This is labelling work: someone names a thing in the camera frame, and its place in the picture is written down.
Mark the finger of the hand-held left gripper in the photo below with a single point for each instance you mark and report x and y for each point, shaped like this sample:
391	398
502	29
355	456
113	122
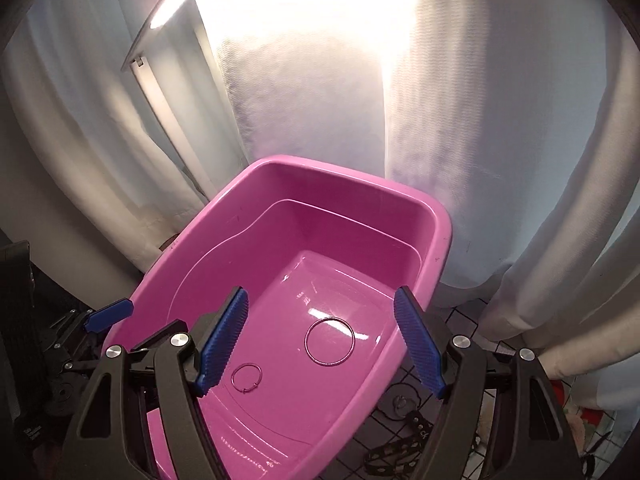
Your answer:
107	315

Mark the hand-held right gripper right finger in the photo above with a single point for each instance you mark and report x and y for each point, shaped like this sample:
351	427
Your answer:
419	347

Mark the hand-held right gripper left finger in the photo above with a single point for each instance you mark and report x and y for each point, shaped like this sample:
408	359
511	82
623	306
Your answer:
220	342

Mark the small thin metal hoop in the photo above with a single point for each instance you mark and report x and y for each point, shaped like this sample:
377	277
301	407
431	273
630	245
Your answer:
246	377

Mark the large thin metal bangle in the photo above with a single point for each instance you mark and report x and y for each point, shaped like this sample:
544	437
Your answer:
330	341

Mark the pink plastic basin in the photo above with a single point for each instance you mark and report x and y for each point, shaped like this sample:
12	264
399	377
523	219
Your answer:
320	280

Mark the white grid tablecloth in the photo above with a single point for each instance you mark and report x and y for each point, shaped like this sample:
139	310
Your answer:
465	320

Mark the black leather choker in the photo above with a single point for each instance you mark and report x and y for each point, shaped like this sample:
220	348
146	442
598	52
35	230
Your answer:
400	410

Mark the white plain curtain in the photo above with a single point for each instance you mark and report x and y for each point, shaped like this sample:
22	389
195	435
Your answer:
565	185
65	160

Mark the colourful patterned cloth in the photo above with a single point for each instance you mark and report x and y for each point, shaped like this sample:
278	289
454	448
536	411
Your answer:
592	427

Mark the white textured curtain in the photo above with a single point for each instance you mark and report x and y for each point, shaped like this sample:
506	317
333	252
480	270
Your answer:
320	85

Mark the white metal frame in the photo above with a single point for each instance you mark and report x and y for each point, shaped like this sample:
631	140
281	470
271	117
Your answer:
165	90

